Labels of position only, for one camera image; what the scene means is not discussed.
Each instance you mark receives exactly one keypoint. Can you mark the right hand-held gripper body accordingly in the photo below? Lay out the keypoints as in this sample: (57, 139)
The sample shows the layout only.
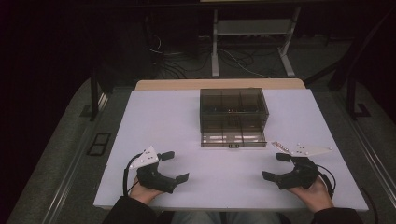
(299, 174)

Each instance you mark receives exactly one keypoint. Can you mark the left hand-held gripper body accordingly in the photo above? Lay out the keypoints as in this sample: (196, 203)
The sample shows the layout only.
(154, 179)

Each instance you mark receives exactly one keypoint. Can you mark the person's left hand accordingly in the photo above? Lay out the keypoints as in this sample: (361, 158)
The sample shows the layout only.
(144, 193)

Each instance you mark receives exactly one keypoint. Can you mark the person's right hand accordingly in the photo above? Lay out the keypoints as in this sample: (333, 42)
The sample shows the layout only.
(313, 195)

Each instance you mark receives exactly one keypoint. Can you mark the white table board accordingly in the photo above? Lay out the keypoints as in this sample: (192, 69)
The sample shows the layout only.
(218, 183)

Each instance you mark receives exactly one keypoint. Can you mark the smoky transparent drawer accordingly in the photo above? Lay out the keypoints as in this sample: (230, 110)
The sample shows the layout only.
(233, 139)

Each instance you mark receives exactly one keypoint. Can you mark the person's legs in jeans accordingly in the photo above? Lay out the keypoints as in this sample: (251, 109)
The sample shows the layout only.
(224, 218)

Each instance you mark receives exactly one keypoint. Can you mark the smoky transparent storage box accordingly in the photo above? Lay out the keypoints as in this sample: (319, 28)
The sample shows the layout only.
(233, 109)

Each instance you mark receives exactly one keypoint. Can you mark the wooden table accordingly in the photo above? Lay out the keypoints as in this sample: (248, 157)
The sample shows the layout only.
(218, 84)

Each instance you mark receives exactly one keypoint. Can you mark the black metal stand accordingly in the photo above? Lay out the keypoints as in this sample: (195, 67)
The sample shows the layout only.
(95, 93)
(355, 99)

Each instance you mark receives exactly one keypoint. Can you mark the white metal stand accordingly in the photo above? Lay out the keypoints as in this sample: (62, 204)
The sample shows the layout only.
(253, 27)

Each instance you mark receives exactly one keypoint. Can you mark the aluminium rail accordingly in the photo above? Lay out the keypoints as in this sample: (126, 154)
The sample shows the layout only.
(372, 155)
(73, 177)

